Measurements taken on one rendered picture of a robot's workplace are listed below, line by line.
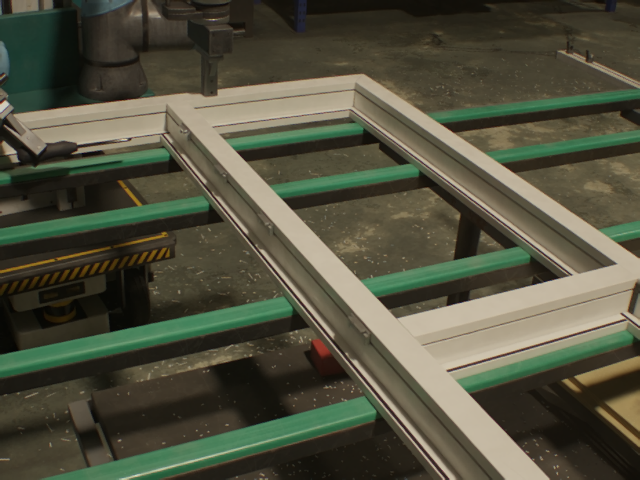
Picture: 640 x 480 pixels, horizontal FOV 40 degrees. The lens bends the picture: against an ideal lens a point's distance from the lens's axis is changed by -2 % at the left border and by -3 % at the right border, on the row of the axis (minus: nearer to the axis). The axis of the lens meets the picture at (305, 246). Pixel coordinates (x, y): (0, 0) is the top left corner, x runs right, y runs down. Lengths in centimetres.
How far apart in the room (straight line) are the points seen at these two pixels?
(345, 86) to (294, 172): 181
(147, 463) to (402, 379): 31
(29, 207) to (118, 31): 66
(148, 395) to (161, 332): 34
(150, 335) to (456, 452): 44
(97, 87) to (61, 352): 133
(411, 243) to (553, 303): 204
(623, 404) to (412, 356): 59
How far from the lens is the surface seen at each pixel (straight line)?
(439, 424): 100
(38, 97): 244
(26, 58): 247
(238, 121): 182
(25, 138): 157
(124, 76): 239
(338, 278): 118
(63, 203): 270
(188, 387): 154
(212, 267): 300
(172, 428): 146
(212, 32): 169
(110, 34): 235
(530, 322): 120
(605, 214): 370
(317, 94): 189
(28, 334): 252
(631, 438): 152
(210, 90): 179
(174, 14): 170
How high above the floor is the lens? 155
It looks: 30 degrees down
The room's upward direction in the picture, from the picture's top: 3 degrees clockwise
